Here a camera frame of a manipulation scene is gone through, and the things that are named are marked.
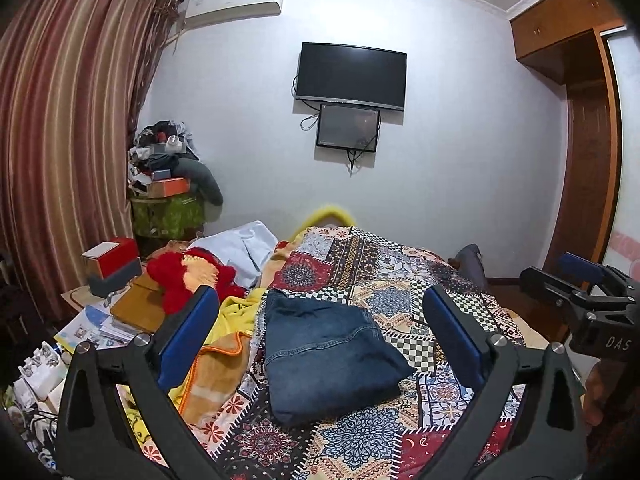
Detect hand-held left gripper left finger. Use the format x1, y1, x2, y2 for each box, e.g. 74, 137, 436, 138
54, 284, 223, 480

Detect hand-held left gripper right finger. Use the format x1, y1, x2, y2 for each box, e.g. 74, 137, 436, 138
421, 284, 588, 480

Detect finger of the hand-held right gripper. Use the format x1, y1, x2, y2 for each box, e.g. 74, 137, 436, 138
557, 252, 640, 301
519, 266, 601, 323

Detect blue denim jacket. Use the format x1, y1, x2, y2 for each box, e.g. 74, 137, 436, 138
262, 287, 417, 428

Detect person's right hand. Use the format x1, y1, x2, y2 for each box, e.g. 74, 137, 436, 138
582, 360, 618, 428

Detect yellow fleece blanket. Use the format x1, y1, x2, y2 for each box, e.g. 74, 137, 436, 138
122, 287, 273, 466

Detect brown book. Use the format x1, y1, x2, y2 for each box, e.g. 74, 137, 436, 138
110, 272, 168, 335

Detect patchwork printed bedspread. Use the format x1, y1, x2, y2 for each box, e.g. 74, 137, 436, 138
186, 225, 548, 480

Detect red plush toy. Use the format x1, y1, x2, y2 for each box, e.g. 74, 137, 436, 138
146, 250, 246, 313

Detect scattered printed papers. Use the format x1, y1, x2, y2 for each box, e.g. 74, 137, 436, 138
52, 300, 153, 356

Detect grey box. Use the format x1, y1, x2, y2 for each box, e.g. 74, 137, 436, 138
87, 260, 146, 297

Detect white cloth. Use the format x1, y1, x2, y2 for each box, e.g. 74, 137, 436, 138
189, 220, 280, 288

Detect red box with white lid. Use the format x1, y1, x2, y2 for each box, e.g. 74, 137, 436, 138
81, 236, 142, 281

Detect wooden door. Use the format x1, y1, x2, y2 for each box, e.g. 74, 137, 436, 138
542, 30, 623, 281

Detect white sliding wardrobe door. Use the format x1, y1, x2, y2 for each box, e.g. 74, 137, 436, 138
600, 25, 640, 281

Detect orange box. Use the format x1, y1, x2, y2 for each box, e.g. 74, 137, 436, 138
147, 176, 191, 198

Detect grey neck pillow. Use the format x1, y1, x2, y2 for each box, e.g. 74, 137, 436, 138
177, 157, 224, 206

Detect yellow plush cushion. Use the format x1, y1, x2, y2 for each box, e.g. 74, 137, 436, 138
290, 202, 357, 241

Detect small black monitor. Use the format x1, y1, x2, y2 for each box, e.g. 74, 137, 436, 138
315, 102, 381, 153

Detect wooden overhead cabinet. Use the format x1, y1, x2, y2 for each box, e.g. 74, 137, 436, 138
509, 0, 628, 86

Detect striped red gold curtain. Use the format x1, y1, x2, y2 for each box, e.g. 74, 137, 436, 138
0, 0, 181, 321

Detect white air conditioner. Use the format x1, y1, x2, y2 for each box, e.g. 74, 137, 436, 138
180, 0, 286, 28

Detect black wall television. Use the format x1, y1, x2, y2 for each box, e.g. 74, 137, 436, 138
295, 42, 407, 112

